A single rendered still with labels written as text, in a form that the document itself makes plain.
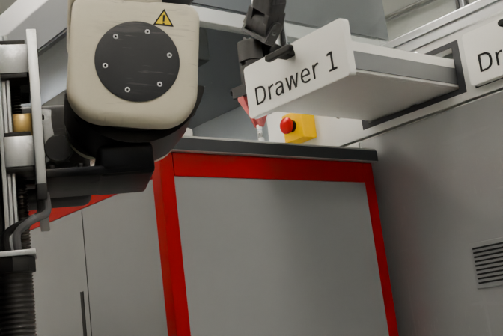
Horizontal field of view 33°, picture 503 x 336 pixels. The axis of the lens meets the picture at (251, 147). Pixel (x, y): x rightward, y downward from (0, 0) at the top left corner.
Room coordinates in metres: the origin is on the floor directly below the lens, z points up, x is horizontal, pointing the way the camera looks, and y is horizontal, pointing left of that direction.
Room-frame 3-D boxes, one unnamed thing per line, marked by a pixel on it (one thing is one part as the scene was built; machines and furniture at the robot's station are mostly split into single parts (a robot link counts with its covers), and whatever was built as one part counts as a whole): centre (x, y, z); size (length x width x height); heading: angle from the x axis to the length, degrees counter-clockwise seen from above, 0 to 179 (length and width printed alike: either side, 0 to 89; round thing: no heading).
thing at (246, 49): (1.89, -0.03, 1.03); 0.07 x 0.06 x 0.07; 146
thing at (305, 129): (2.03, -0.12, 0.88); 0.07 x 0.05 x 0.07; 41
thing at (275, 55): (1.56, -0.08, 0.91); 0.07 x 0.04 x 0.01; 41
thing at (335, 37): (1.58, -0.10, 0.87); 0.29 x 0.02 x 0.11; 41
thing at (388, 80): (1.72, -0.26, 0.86); 0.40 x 0.26 x 0.06; 131
